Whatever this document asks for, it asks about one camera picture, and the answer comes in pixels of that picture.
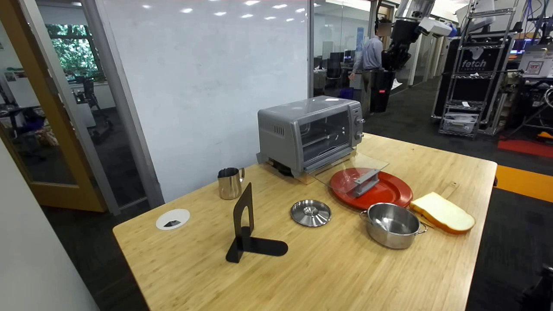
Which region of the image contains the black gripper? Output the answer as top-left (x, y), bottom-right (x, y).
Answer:
top-left (381, 18), bottom-right (424, 74)

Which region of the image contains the black plastic cup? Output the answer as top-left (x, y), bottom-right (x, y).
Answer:
top-left (369, 67), bottom-right (397, 113)

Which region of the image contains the person in blue shirt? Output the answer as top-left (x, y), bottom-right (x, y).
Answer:
top-left (350, 16), bottom-right (386, 117)

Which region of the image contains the silver toaster oven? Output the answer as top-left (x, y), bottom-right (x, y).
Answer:
top-left (255, 94), bottom-right (381, 184)

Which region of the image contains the red plate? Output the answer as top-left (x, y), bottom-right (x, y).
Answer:
top-left (328, 165), bottom-right (414, 210)

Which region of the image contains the toy bread slice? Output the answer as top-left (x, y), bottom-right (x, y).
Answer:
top-left (409, 189), bottom-right (476, 234)

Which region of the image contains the steel pot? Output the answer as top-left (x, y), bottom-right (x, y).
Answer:
top-left (360, 200), bottom-right (426, 251)

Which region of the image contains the metal juicer dish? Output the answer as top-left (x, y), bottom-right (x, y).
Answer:
top-left (288, 198), bottom-right (333, 229)

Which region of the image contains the small steel pitcher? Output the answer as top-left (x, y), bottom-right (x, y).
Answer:
top-left (215, 165), bottom-right (246, 201)

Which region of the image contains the black metal bookend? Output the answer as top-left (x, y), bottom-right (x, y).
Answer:
top-left (224, 181), bottom-right (290, 264)

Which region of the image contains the black tripod part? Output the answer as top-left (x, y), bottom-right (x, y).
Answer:
top-left (516, 262), bottom-right (553, 311)

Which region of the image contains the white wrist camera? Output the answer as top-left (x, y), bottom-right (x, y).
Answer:
top-left (418, 15), bottom-right (456, 37)

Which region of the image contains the white table cable grommet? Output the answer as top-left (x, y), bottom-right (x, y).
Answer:
top-left (153, 207), bottom-right (191, 232)

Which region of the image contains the wooden door frame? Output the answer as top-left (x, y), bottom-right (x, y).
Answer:
top-left (0, 0), bottom-right (106, 212)

